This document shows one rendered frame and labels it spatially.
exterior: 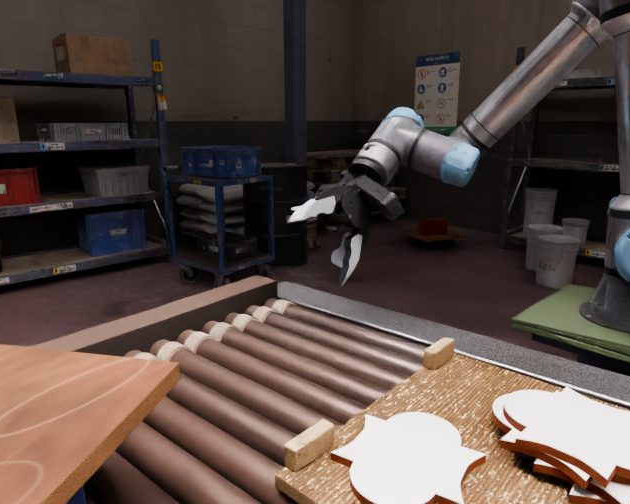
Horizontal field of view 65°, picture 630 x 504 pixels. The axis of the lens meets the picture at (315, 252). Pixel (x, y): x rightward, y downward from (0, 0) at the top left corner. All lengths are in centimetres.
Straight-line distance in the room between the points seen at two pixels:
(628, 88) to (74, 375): 81
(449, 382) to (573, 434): 18
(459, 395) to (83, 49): 411
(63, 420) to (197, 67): 529
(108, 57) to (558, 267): 387
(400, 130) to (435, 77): 540
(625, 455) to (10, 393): 53
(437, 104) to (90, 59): 379
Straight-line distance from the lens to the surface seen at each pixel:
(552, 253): 418
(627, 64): 89
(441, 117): 624
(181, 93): 550
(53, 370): 52
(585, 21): 102
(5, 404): 48
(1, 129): 434
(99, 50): 450
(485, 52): 603
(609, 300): 106
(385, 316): 92
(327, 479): 51
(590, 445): 54
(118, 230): 459
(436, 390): 66
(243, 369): 75
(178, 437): 63
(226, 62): 582
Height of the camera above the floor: 126
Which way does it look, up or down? 15 degrees down
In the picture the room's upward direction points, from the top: straight up
